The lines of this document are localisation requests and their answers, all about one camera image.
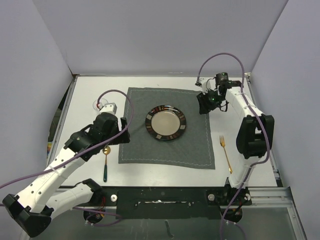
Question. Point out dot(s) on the grey cloth placemat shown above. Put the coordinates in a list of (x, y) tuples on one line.
[(194, 149)]

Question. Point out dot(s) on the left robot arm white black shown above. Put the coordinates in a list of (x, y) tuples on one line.
[(34, 207)]

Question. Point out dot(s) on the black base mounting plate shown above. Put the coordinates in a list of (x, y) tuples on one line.
[(155, 203)]

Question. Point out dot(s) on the aluminium frame rail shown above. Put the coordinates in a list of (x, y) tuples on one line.
[(270, 197)]

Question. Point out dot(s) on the clear drinking glass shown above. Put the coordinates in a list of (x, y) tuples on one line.
[(98, 103)]

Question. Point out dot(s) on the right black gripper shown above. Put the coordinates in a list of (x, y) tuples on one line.
[(204, 107)]

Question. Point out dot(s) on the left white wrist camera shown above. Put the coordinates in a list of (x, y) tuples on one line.
[(110, 108)]

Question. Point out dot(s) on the gold fork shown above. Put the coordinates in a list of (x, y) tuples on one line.
[(223, 145)]

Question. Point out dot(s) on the gold spoon green handle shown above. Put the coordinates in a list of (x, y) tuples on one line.
[(106, 152)]

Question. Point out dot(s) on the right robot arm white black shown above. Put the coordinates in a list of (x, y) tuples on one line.
[(256, 129)]

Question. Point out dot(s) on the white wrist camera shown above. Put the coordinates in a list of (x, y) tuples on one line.
[(110, 108), (204, 84)]

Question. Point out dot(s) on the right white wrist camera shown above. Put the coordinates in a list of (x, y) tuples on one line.
[(204, 84)]

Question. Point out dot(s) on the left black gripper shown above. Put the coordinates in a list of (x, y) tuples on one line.
[(122, 139)]

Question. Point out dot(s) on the dark rimmed dinner plate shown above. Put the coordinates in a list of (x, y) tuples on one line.
[(165, 123)]

